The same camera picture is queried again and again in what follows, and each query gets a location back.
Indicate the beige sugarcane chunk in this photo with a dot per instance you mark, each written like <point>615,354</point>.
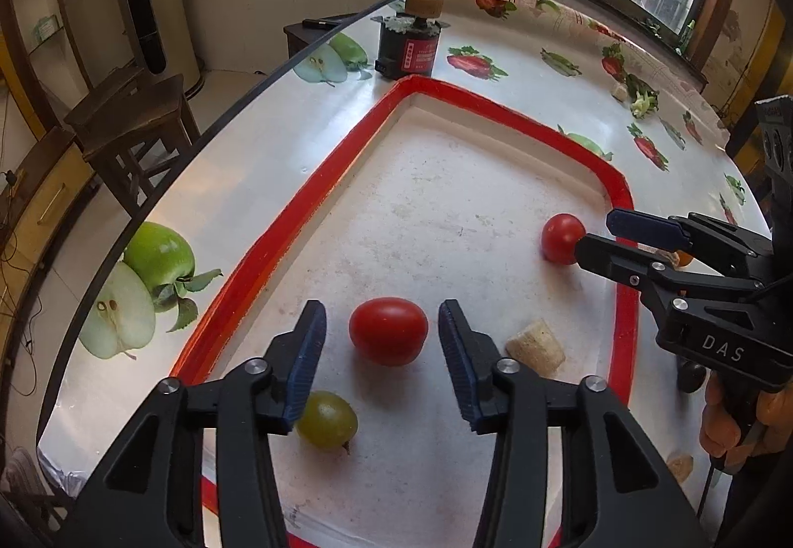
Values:
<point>680,466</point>
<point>536,348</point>

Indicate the fruit printed tablecloth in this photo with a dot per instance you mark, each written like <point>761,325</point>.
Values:
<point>526,37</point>

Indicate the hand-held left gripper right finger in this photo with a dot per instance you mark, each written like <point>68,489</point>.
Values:
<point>457,362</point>

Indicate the red rimmed white tray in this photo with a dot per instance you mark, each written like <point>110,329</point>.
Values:
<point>433,201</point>

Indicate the small red tomato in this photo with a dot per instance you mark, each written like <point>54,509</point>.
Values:
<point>560,238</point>

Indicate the black pen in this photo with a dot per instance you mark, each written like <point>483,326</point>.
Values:
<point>319,23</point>

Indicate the brown wooden stool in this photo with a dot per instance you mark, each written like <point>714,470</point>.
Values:
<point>124,108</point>

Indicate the black motor with red label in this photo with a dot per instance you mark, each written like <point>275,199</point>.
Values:
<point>409,52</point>

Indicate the yellow wooden panel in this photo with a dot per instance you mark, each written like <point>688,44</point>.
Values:
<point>759,65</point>

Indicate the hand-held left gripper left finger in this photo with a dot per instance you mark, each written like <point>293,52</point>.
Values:
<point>306,362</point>

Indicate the green grape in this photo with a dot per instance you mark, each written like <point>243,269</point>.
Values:
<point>331,421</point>

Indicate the yellow wooden cabinet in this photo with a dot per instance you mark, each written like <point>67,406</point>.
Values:
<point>37,207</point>

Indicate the large red tomato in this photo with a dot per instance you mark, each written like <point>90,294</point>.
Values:
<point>387,331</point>

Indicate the beige grinding wheel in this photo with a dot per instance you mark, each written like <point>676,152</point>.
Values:
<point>424,4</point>

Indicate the white wall shelf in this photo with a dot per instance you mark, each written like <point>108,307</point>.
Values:
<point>43,28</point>

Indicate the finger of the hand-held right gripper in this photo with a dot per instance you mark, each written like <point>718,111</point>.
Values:
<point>632,226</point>
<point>613,263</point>

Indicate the small white vegetable piece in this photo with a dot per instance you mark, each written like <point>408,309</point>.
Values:
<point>619,91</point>

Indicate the small dark side table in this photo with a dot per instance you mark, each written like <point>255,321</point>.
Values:
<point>303,43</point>

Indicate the person's right hand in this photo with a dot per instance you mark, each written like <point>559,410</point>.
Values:
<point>722,430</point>

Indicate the green leafy vegetable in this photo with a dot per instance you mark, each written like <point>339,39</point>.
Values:
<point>641,97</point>

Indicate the green bottle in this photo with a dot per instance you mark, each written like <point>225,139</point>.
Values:
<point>687,39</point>

